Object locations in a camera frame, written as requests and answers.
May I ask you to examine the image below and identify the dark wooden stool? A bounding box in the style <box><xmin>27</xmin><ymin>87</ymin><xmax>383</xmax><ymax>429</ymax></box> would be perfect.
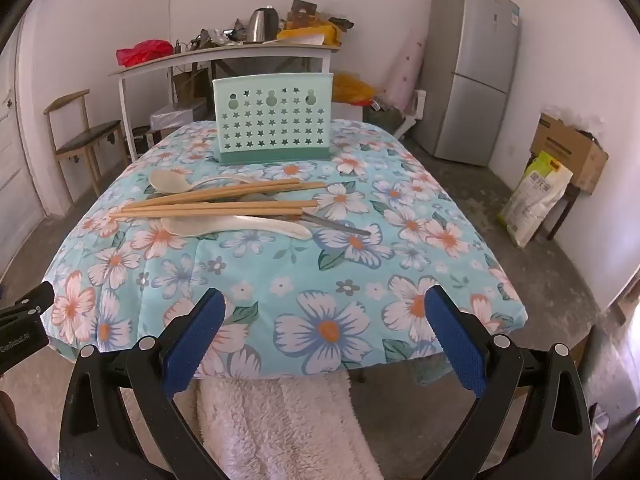
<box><xmin>547</xmin><ymin>182</ymin><xmax>581</xmax><ymax>242</ymax></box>

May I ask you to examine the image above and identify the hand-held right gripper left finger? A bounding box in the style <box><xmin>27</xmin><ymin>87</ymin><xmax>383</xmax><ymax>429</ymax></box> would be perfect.
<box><xmin>59</xmin><ymin>287</ymin><xmax>228</xmax><ymax>480</ymax></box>

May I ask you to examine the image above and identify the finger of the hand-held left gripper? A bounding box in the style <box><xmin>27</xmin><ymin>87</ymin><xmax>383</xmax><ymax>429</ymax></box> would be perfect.
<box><xmin>14</xmin><ymin>281</ymin><xmax>55</xmax><ymax>322</ymax></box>

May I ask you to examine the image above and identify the cream plastic spoon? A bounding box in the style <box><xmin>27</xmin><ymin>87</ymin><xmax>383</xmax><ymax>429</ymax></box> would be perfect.
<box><xmin>149</xmin><ymin>169</ymin><xmax>258</xmax><ymax>196</ymax></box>
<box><xmin>160</xmin><ymin>214</ymin><xmax>313</xmax><ymax>241</ymax></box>

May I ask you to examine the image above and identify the brown cardboard box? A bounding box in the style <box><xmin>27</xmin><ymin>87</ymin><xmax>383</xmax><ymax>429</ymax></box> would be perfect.
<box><xmin>530</xmin><ymin>112</ymin><xmax>610</xmax><ymax>195</ymax></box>

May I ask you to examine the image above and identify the silver storage box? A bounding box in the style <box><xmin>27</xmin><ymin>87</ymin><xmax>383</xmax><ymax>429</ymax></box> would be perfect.
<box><xmin>150</xmin><ymin>97</ymin><xmax>208</xmax><ymax>133</ymax></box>

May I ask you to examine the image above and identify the white door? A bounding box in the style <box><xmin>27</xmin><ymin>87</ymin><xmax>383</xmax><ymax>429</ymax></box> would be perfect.
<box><xmin>0</xmin><ymin>25</ymin><xmax>48</xmax><ymax>276</ymax></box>

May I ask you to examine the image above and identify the small brown carton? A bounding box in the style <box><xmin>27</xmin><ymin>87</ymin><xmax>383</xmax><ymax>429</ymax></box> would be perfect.
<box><xmin>287</xmin><ymin>0</ymin><xmax>318</xmax><ymax>28</ymax></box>

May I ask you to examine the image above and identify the wooden chair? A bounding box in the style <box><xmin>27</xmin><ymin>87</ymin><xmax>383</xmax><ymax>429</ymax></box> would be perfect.
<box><xmin>44</xmin><ymin>89</ymin><xmax>130</xmax><ymax>196</ymax></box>

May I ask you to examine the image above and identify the white box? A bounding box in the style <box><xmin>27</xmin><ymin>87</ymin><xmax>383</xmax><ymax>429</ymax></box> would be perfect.
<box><xmin>330</xmin><ymin>102</ymin><xmax>366</xmax><ymax>121</ymax></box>

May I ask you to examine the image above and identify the red plastic bag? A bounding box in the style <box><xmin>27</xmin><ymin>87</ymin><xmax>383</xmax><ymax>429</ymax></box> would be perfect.
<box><xmin>116</xmin><ymin>39</ymin><xmax>175</xmax><ymax>67</ymax></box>

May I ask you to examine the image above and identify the grey refrigerator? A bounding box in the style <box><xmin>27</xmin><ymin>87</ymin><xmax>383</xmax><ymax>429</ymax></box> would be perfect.
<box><xmin>414</xmin><ymin>0</ymin><xmax>521</xmax><ymax>167</ymax></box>

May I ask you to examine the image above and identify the white side table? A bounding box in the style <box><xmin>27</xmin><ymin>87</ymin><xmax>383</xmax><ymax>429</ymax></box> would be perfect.
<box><xmin>107</xmin><ymin>42</ymin><xmax>342</xmax><ymax>163</ymax></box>

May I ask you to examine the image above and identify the yellow bag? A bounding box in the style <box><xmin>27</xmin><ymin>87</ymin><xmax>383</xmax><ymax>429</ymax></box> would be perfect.
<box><xmin>276</xmin><ymin>22</ymin><xmax>343</xmax><ymax>46</ymax></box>

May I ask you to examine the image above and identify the metal spoon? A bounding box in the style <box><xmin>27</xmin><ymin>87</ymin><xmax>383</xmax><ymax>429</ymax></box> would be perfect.
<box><xmin>240</xmin><ymin>191</ymin><xmax>372</xmax><ymax>237</ymax></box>

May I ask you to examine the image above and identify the pink rolled mat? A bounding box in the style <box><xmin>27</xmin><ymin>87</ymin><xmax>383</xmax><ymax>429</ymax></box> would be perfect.
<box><xmin>382</xmin><ymin>25</ymin><xmax>428</xmax><ymax>116</ymax></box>

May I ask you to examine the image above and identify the white fluffy towel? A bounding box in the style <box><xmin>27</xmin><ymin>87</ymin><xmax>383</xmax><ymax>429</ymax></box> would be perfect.
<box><xmin>195</xmin><ymin>370</ymin><xmax>386</xmax><ymax>480</ymax></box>

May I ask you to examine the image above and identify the orange plastic bag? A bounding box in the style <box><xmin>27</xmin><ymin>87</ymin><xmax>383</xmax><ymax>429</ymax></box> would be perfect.
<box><xmin>332</xmin><ymin>72</ymin><xmax>378</xmax><ymax>107</ymax></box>

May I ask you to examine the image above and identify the blue floral blanket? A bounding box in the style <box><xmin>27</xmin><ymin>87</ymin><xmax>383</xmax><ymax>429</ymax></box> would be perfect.
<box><xmin>42</xmin><ymin>119</ymin><xmax>528</xmax><ymax>378</ymax></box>

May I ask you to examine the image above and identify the green plastic utensil holder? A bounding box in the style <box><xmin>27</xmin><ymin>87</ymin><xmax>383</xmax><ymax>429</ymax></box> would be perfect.
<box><xmin>212</xmin><ymin>72</ymin><xmax>335</xmax><ymax>165</ymax></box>

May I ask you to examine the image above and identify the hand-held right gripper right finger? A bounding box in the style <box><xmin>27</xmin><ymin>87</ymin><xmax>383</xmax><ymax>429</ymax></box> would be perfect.
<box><xmin>424</xmin><ymin>284</ymin><xmax>593</xmax><ymax>480</ymax></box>

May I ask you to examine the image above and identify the steel electric kettle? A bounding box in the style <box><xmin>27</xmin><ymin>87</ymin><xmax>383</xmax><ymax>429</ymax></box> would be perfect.
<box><xmin>245</xmin><ymin>6</ymin><xmax>281</xmax><ymax>43</ymax></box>

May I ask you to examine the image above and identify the white and green rice bag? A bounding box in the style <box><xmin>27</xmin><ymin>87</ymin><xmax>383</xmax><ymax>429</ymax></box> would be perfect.
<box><xmin>497</xmin><ymin>151</ymin><xmax>574</xmax><ymax>248</ymax></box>

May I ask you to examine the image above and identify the wooden chopstick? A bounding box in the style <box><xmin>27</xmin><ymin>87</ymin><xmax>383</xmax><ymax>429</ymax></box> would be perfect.
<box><xmin>144</xmin><ymin>178</ymin><xmax>302</xmax><ymax>207</ymax></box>
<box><xmin>121</xmin><ymin>200</ymin><xmax>320</xmax><ymax>211</ymax></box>
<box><xmin>165</xmin><ymin>181</ymin><xmax>328</xmax><ymax>206</ymax></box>
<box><xmin>108</xmin><ymin>207</ymin><xmax>305</xmax><ymax>220</ymax></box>

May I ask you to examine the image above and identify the white plastic device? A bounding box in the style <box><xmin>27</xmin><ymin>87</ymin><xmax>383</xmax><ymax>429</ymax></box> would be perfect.
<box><xmin>394</xmin><ymin>89</ymin><xmax>427</xmax><ymax>139</ymax></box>

